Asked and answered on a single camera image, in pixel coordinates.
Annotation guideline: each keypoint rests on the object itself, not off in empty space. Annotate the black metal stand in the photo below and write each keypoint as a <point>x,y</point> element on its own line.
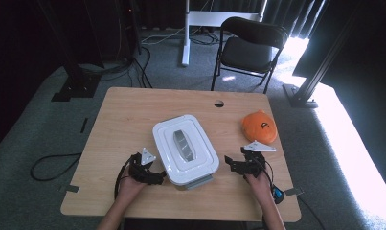
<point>304,92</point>
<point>75,80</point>

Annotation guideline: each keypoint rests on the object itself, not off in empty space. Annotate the orange plush toy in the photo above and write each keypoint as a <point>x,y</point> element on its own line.
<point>257,129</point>

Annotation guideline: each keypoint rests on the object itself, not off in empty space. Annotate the person's right hand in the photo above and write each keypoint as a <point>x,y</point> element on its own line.
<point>261,188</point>

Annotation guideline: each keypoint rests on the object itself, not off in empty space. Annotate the white box lid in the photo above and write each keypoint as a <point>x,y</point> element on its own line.
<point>168,153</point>

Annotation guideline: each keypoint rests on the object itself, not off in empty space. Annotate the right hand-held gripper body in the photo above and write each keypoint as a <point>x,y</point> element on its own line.
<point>254,164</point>

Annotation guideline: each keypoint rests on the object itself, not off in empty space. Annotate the dark curtain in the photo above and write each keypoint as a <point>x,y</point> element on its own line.
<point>292,16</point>

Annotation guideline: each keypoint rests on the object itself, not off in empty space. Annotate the black folding chair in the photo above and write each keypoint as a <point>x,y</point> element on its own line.
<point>245,52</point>

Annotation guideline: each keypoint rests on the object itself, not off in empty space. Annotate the person's left hand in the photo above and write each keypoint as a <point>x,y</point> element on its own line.
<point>130,188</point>

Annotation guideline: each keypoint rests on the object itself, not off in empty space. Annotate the clear grey storage box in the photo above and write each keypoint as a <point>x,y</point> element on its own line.
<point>198,182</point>

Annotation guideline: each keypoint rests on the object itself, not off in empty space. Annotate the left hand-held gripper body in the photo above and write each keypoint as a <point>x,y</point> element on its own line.
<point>139,169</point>

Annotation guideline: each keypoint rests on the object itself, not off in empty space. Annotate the black tape strip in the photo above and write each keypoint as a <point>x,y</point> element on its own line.
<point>84,125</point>

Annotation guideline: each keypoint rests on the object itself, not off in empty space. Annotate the white desk frame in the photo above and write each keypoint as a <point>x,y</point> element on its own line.
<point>186,38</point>

